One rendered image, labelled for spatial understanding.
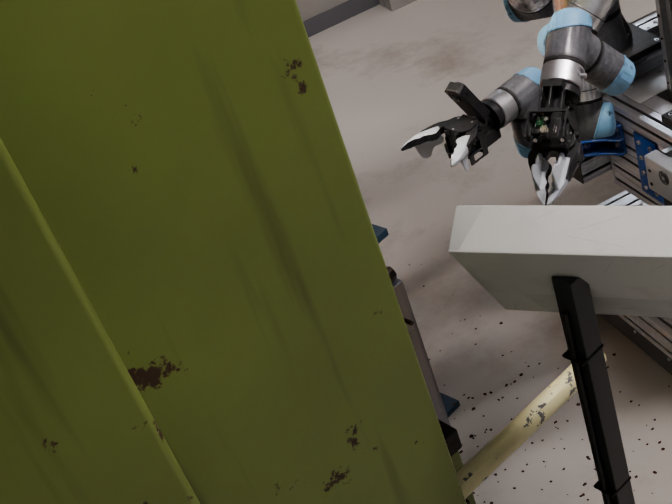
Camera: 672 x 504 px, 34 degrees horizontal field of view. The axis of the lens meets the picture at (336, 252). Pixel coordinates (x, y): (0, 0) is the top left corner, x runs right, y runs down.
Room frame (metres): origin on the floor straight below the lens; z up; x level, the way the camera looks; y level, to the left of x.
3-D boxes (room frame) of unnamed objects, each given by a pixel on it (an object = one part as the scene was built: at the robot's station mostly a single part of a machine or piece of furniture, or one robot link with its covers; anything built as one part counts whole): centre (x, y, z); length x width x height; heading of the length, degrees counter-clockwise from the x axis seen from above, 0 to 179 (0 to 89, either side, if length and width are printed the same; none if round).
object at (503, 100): (2.05, -0.43, 0.98); 0.08 x 0.05 x 0.08; 29
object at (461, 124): (2.01, -0.36, 0.97); 0.12 x 0.08 x 0.09; 119
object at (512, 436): (1.51, -0.23, 0.62); 0.44 x 0.05 x 0.05; 119
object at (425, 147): (2.01, -0.25, 0.98); 0.09 x 0.03 x 0.06; 83
